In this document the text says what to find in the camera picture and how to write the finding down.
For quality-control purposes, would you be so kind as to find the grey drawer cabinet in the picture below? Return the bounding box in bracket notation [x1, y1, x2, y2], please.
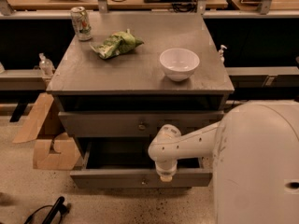
[46, 11, 235, 189]

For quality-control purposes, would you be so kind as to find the black cable on floor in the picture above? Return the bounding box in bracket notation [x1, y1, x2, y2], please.
[23, 196, 72, 224]

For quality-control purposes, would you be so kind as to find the green chip bag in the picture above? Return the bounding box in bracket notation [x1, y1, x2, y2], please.
[90, 29, 144, 60]

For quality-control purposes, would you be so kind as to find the white bowl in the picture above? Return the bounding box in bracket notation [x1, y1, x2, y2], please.
[159, 48, 200, 81]

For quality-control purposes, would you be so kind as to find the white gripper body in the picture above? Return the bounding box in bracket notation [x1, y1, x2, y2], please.
[155, 161, 178, 176]

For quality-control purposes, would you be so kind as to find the soda can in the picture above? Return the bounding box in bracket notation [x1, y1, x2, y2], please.
[70, 7, 92, 41]

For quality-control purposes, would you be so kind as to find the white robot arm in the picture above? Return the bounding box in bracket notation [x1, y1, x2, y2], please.
[148, 101, 299, 224]

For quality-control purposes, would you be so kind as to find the cardboard box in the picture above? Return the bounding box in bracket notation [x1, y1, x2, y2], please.
[13, 93, 81, 171]

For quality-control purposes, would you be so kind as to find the white pump bottle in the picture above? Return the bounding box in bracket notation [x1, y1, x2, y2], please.
[218, 45, 227, 63]

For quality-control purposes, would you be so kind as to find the grey top drawer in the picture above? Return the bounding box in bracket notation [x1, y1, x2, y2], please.
[59, 111, 224, 137]

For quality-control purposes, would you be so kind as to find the grey drawer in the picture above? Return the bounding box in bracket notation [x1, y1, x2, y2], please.
[59, 111, 224, 137]
[70, 138, 212, 189]

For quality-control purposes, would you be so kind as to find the clear sanitizer bottle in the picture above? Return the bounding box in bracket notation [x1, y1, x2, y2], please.
[39, 53, 55, 77]

